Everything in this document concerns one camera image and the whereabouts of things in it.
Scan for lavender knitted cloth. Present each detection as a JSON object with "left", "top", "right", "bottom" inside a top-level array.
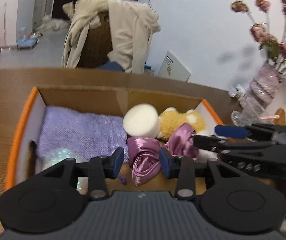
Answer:
[{"left": 37, "top": 106, "right": 129, "bottom": 163}]

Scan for yellow white plush toy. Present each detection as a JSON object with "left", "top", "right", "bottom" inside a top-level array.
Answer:
[{"left": 157, "top": 107, "right": 210, "bottom": 140}]

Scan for purple satin cloth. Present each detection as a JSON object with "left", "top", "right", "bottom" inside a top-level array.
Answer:
[{"left": 127, "top": 123, "right": 199, "bottom": 186}]

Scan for iridescent plastic item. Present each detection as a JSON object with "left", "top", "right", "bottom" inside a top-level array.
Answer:
[{"left": 42, "top": 148, "right": 89, "bottom": 196}]

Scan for white round sponge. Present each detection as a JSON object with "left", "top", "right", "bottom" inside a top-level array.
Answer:
[{"left": 123, "top": 103, "right": 160, "bottom": 138}]

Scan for pink glass vase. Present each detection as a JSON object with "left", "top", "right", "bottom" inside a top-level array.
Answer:
[{"left": 240, "top": 63, "right": 283, "bottom": 114}]

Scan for red orange cardboard box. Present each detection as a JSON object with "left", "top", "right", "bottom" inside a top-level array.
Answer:
[{"left": 5, "top": 86, "right": 231, "bottom": 189}]

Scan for dried pink flowers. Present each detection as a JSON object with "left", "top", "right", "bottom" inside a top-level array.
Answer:
[{"left": 230, "top": 0, "right": 286, "bottom": 70}]

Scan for brown wooden chair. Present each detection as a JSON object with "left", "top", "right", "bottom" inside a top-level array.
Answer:
[{"left": 77, "top": 11, "right": 124, "bottom": 72}]

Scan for beige coat on chair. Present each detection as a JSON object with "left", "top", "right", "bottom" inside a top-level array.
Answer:
[{"left": 62, "top": 0, "right": 161, "bottom": 74}]

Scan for white board against wall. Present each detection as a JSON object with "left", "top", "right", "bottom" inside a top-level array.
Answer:
[{"left": 157, "top": 51, "right": 191, "bottom": 82}]

